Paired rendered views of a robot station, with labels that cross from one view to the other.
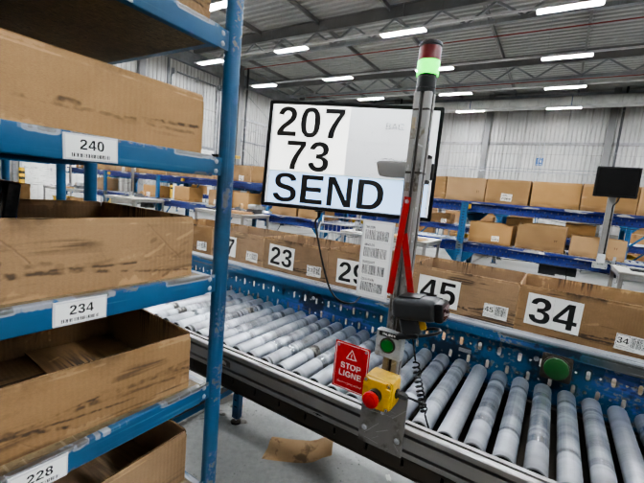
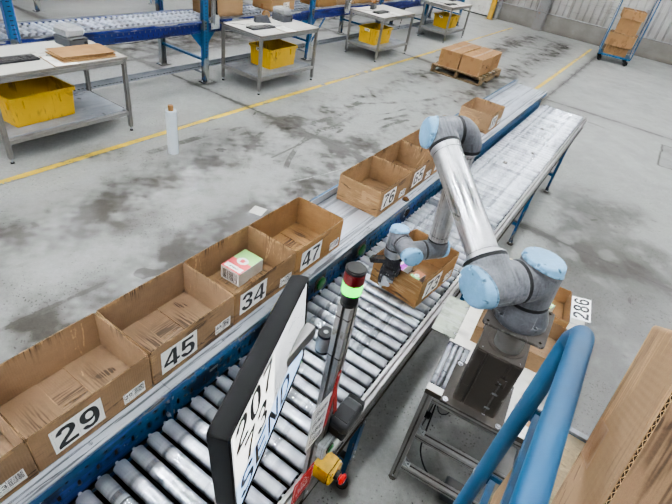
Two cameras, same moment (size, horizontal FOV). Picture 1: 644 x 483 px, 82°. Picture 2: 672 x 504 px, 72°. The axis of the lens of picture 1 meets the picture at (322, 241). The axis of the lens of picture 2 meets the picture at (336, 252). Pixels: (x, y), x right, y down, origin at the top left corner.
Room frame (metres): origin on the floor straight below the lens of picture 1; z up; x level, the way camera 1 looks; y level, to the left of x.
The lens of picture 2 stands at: (1.01, 0.62, 2.31)
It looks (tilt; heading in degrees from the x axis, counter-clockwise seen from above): 37 degrees down; 266
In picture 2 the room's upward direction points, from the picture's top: 11 degrees clockwise
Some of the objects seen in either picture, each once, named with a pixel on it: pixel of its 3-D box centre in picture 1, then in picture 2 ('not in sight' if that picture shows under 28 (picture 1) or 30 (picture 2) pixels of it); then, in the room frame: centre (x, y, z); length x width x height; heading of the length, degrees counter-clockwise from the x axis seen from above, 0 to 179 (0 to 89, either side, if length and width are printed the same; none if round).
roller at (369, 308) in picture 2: not in sight; (369, 308); (0.68, -1.08, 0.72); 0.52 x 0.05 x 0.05; 148
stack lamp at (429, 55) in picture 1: (428, 61); (353, 281); (0.90, -0.21, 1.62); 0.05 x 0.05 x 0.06
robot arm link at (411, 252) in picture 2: not in sight; (410, 251); (0.57, -1.08, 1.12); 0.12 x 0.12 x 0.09; 21
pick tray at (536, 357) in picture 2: not in sight; (518, 334); (-0.03, -0.97, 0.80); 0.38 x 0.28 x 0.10; 152
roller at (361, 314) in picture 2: not in sight; (362, 315); (0.71, -1.03, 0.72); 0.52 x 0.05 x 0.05; 148
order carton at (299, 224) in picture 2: not in sight; (296, 235); (1.09, -1.28, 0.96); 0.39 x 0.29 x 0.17; 58
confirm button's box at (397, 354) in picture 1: (389, 343); (326, 445); (0.87, -0.19, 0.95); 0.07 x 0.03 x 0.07; 58
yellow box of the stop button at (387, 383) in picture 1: (394, 396); (334, 460); (0.83, -0.21, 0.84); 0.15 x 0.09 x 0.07; 58
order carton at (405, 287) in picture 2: not in sight; (415, 265); (0.45, -1.35, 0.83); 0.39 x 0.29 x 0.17; 52
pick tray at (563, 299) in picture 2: not in sight; (530, 298); (-0.18, -1.25, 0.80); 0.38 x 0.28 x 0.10; 156
